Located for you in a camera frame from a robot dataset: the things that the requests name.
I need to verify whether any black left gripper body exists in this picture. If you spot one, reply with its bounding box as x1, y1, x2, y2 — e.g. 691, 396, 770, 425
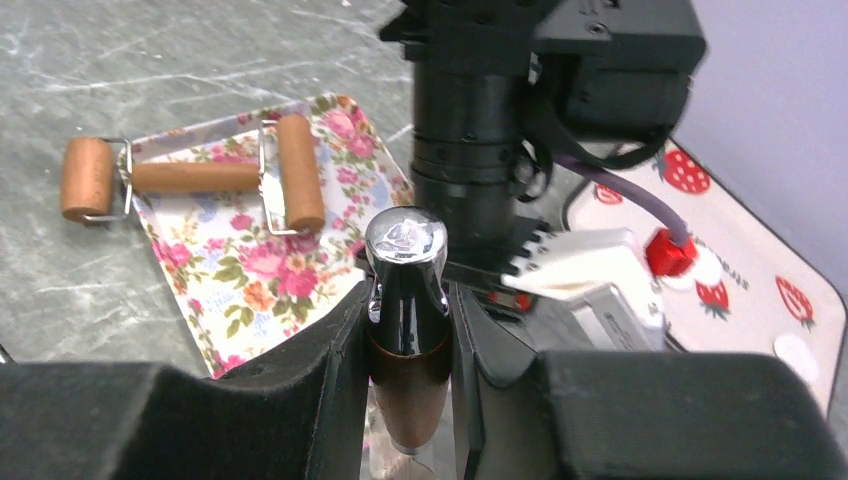
443, 217, 554, 318

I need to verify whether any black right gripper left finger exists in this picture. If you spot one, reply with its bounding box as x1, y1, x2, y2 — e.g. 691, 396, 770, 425
1, 282, 370, 479

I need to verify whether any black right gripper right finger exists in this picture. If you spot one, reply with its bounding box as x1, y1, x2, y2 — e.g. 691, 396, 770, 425
448, 285, 845, 479

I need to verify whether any wooden handled dough scraper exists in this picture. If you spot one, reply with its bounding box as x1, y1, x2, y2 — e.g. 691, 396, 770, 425
365, 206, 452, 479

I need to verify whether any floral print tray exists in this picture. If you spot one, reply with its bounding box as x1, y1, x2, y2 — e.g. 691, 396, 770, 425
132, 93, 412, 378

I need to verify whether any wooden rolling pin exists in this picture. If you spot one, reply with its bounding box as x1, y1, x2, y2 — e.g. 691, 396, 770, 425
59, 114, 325, 236

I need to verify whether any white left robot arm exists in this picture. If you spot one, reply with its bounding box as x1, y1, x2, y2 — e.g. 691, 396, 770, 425
378, 1, 707, 316

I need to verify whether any round white wrapper left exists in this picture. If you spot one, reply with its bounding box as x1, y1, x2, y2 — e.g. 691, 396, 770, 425
658, 275, 696, 292

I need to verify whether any round white wrapper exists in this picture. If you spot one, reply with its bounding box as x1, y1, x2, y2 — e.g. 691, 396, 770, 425
658, 275, 696, 292
687, 246, 724, 287
772, 333, 820, 385

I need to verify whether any round white wrapper middle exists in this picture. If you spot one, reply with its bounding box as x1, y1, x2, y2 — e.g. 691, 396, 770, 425
687, 246, 724, 287

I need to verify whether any strawberry print tray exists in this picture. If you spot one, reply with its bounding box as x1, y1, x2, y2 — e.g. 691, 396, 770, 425
563, 135, 848, 419

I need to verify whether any round white wrapper right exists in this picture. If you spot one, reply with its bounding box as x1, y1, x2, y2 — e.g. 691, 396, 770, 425
772, 333, 820, 385

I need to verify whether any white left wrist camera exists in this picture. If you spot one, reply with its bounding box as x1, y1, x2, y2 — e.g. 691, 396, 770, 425
500, 228, 668, 351

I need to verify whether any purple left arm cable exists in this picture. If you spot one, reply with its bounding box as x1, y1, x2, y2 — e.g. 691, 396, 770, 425
553, 153, 692, 250

